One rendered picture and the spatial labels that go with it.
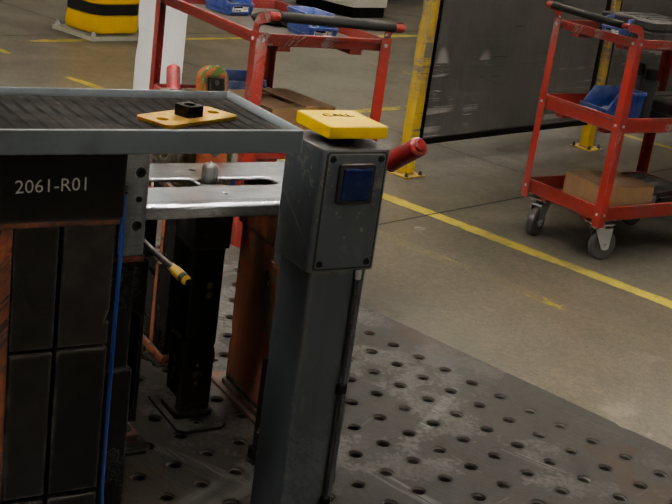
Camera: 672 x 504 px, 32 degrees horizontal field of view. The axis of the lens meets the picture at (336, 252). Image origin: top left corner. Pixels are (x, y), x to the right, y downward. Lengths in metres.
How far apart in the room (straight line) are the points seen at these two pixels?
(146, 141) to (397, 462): 0.67
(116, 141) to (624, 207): 4.00
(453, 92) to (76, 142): 4.99
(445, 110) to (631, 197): 1.28
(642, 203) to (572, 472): 3.49
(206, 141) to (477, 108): 5.13
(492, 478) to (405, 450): 0.11
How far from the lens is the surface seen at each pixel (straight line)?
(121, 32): 8.45
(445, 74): 5.69
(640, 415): 3.45
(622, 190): 4.82
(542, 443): 1.53
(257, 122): 0.95
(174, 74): 1.63
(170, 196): 1.28
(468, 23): 5.76
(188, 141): 0.88
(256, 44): 3.26
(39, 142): 0.84
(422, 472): 1.40
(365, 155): 1.00
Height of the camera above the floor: 1.37
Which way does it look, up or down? 18 degrees down
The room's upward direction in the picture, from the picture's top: 8 degrees clockwise
